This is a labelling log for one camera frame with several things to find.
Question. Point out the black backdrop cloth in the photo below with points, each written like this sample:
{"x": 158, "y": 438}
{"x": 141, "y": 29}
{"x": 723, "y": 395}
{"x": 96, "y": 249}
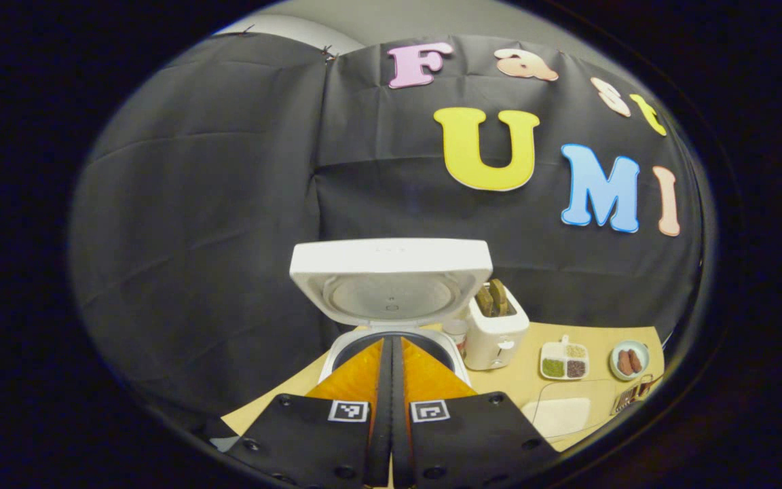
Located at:
{"x": 228, "y": 204}

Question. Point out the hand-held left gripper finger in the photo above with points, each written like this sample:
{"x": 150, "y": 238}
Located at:
{"x": 399, "y": 421}
{"x": 384, "y": 421}

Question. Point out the pale green plate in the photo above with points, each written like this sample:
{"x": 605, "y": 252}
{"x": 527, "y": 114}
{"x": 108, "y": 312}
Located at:
{"x": 615, "y": 360}

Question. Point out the small glass jar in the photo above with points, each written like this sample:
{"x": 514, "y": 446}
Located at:
{"x": 457, "y": 337}

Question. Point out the brown sausage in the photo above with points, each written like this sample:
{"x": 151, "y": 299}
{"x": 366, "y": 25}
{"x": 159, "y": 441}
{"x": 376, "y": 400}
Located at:
{"x": 624, "y": 363}
{"x": 635, "y": 360}

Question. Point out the white chopstick holder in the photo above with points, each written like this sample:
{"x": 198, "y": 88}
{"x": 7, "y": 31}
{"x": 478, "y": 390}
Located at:
{"x": 496, "y": 339}

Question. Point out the white rice cooker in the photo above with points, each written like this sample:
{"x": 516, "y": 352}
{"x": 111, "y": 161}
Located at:
{"x": 391, "y": 265}

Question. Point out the white divided grain dish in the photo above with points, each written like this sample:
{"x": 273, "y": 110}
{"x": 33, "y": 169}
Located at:
{"x": 564, "y": 360}

